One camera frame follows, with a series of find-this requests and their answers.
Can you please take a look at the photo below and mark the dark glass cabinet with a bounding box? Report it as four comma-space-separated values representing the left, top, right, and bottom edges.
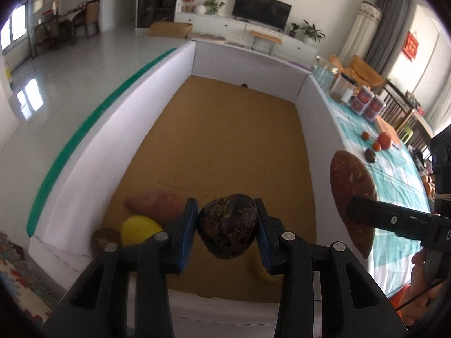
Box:
137, 0, 182, 29

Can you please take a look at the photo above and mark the person's right hand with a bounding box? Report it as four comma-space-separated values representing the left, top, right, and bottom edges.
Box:
398, 248, 447, 327

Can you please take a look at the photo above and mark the yellow round citrus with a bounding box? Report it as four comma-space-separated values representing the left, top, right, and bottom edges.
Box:
120, 215, 164, 247

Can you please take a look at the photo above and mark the teal checked tablecloth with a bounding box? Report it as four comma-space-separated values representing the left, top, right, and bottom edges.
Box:
312, 67, 432, 298

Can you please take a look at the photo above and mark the small wooden bench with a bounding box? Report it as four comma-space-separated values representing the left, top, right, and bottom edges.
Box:
251, 31, 283, 55

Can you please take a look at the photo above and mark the orange book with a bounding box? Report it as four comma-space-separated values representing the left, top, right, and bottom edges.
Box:
375, 116, 402, 145

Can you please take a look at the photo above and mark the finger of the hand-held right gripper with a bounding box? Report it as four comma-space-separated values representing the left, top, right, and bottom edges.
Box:
346, 195, 437, 245

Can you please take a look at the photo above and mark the brown cardboard box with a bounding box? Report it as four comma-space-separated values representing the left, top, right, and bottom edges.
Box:
149, 21, 194, 39

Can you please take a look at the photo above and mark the dark dining table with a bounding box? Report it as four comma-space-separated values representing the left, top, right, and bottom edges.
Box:
33, 9, 85, 55

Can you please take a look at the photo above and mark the orange lounge chair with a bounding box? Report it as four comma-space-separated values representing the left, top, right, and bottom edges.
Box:
329, 54, 386, 90

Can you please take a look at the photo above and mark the dark brown avocado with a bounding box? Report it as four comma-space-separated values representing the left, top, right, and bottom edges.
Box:
196, 194, 259, 259

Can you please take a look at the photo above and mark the dark wooden side table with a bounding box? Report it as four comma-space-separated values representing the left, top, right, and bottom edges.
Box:
379, 79, 435, 141

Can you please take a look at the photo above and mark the white cardboard box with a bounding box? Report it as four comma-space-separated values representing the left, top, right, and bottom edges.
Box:
26, 39, 344, 338

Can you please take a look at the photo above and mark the red wall hanging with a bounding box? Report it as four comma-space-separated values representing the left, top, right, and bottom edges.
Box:
403, 31, 420, 62

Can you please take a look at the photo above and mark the leafy green plant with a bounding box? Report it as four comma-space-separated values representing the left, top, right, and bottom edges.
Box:
203, 0, 226, 15

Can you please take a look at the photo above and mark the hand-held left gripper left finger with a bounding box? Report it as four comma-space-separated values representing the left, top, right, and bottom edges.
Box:
42, 197, 200, 338

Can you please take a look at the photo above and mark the glass jar with gold lid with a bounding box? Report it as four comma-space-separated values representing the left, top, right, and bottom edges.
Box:
312, 55, 341, 94

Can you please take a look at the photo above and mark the white television cabinet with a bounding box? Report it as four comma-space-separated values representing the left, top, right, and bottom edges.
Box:
174, 11, 318, 65

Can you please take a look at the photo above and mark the cloth-covered standing air conditioner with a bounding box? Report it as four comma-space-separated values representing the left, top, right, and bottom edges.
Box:
352, 1, 383, 60

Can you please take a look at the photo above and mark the colourful patterned rug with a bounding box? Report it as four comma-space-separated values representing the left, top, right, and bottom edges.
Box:
0, 230, 67, 328

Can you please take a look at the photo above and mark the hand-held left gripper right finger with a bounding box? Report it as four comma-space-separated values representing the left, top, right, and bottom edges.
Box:
254, 198, 409, 338

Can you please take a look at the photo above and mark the filled fruit basket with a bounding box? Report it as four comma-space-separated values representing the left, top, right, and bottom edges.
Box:
421, 158, 437, 201

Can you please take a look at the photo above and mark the black television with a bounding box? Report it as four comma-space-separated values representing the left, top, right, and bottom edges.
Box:
233, 0, 293, 30

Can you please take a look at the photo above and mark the clear jar with black lid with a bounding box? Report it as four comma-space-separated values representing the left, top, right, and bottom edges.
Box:
330, 72, 357, 104

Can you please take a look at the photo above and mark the grey curtain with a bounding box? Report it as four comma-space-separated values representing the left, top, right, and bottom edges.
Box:
364, 0, 418, 74

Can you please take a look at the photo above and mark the large green potted plant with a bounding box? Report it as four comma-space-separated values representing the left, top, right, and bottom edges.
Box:
300, 20, 326, 45

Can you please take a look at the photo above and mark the wooden dining chair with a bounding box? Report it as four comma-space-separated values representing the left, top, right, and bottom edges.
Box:
84, 1, 101, 39

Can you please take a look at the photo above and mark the red-brown sweet potato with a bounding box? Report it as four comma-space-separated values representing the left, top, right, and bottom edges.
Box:
124, 190, 187, 226
329, 150, 378, 259

